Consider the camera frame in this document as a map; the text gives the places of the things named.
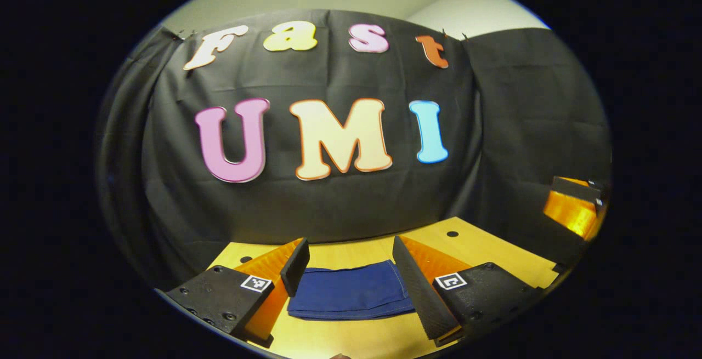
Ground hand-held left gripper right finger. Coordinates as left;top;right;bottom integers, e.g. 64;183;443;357
392;235;545;347

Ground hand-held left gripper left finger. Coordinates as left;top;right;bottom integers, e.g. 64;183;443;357
165;237;311;349

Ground blue denim jeans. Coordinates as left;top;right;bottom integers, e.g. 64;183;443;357
287;260;416;321

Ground black backdrop cloth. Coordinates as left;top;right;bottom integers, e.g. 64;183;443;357
96;8;613;294

